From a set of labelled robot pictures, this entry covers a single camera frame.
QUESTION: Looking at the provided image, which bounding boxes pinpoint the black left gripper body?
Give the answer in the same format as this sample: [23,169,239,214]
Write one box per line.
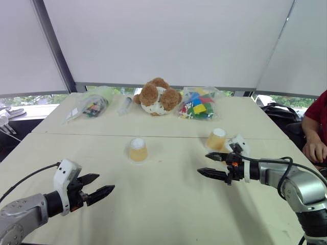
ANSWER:
[66,177,89,212]

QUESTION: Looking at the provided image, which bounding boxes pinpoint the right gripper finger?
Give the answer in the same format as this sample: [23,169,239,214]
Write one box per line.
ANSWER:
[197,167,229,183]
[205,152,232,163]

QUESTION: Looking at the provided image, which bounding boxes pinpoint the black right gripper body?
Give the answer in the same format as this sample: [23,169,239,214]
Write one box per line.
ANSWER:
[224,143,245,186]

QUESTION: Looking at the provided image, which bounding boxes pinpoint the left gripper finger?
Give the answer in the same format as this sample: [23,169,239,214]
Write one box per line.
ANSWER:
[86,185,115,207]
[81,174,101,187]

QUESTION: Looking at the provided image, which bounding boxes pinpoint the bystander bare hand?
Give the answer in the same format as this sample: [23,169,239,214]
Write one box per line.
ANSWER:
[302,139,327,164]

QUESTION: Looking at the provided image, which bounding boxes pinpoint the clear bag of colourful blocks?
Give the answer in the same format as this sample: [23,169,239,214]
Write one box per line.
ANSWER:
[177,86,220,121]

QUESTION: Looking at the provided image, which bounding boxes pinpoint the black backpack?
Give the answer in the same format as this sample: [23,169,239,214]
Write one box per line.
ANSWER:
[260,104,305,145]

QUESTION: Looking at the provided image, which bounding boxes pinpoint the clear bag of dark parts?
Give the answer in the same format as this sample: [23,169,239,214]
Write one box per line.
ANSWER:
[61,93,111,126]

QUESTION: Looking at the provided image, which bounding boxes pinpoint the clear plastic syringe packet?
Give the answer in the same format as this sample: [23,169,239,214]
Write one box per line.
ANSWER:
[117,94,134,116]

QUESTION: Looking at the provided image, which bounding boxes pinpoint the pale green plastic bag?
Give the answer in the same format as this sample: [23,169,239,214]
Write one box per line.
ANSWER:
[88,86,116,103]

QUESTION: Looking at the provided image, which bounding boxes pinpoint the brown and white plush bear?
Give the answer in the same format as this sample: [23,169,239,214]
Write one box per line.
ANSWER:
[133,77,183,116]

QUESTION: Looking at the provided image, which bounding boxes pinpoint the person in red shirt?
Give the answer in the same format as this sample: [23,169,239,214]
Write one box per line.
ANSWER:
[302,89,327,146]

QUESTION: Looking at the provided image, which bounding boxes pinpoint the grey sandals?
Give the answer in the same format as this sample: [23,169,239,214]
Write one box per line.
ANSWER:
[0,106,26,119]

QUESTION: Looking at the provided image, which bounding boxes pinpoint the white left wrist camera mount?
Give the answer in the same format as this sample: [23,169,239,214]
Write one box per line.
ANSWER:
[53,159,82,216]

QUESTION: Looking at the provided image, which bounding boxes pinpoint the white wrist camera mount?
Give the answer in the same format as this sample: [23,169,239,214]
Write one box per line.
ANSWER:
[228,134,251,183]
[53,159,82,216]

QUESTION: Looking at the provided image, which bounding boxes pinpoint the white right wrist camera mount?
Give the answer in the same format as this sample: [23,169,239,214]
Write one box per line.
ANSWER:
[228,134,251,183]

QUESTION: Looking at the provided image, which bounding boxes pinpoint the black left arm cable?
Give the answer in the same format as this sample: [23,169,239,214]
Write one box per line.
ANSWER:
[0,162,62,202]

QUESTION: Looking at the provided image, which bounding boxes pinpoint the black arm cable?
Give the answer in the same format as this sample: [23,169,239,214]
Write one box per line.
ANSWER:
[259,156,327,200]
[0,162,62,202]

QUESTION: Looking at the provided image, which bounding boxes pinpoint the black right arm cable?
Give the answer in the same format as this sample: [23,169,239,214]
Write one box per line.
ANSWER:
[259,156,327,200]

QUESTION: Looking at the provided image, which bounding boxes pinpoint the grey horizontal window frame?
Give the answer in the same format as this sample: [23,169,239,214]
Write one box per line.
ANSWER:
[75,82,257,97]

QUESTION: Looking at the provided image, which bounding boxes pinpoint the grey window post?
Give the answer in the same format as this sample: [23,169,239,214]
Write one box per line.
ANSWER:
[32,0,77,94]

